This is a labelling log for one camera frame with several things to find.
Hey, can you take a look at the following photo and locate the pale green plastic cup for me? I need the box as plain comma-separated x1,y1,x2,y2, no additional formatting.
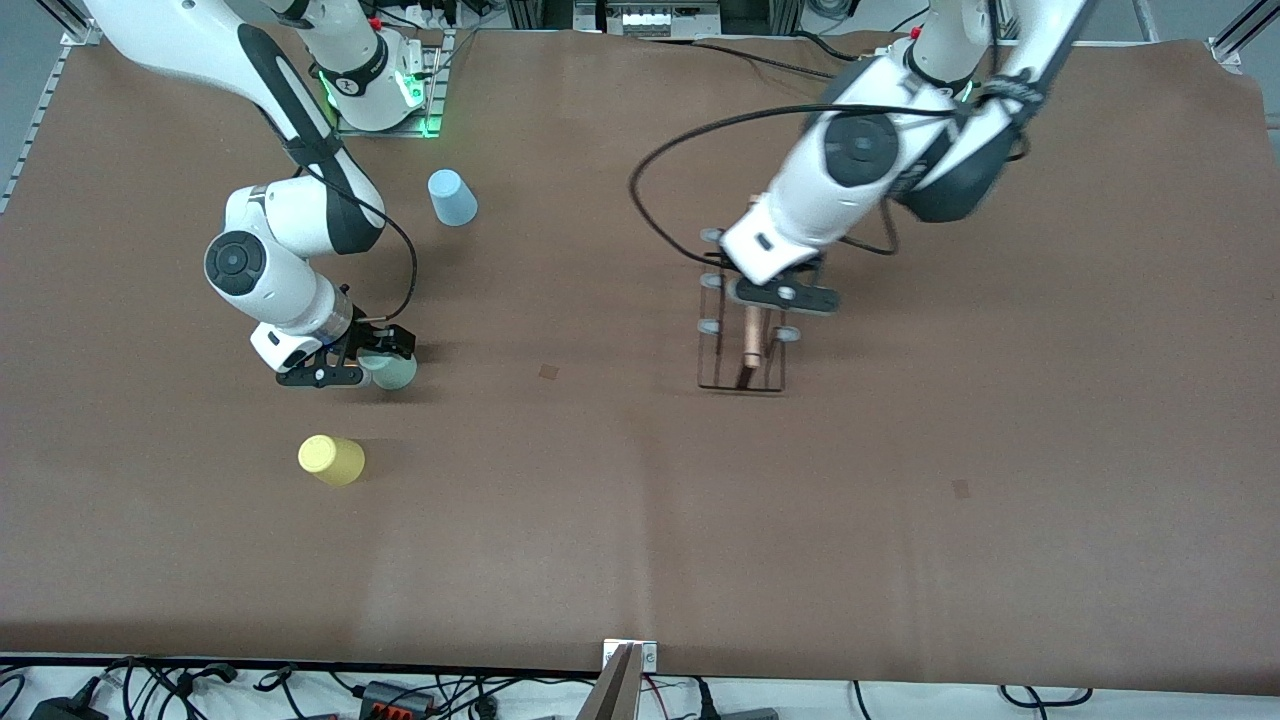
360,345,418,391

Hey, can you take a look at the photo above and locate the black wire cup holder rack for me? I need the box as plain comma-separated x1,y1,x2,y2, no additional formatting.
697,228,801,393

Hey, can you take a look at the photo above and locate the yellow plastic cup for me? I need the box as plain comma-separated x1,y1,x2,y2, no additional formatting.
298,434,366,487

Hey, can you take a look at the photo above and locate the light blue plastic cup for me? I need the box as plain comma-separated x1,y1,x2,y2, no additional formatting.
427,169,479,228

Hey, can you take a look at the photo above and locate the grey terminal device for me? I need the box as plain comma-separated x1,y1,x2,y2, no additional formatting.
573,0,723,39

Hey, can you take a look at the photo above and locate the brown table cover sheet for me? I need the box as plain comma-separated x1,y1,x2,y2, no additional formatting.
0,22,1280,696

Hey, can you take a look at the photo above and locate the white power strip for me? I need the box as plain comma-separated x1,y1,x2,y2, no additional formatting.
395,0,471,31

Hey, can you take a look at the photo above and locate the black orange connector block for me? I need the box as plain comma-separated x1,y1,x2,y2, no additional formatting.
360,681,438,717

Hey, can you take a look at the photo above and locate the black power adapter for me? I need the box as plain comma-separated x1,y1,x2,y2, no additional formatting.
28,695,111,720

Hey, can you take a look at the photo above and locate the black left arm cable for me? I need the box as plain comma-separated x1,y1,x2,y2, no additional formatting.
628,100,1031,269

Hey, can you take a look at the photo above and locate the black table cable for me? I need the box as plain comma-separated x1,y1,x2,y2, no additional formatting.
640,36,851,81

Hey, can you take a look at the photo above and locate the aluminium right arm base plate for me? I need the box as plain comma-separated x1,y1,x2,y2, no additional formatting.
335,28,448,139

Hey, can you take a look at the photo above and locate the aluminium camera stand profile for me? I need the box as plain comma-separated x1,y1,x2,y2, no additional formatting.
575,640,659,720

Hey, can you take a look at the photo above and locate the aluminium corner rail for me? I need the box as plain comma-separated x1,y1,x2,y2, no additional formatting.
1208,0,1280,71

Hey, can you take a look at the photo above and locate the black looped floor cable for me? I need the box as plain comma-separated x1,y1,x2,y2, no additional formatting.
1000,684,1093,707

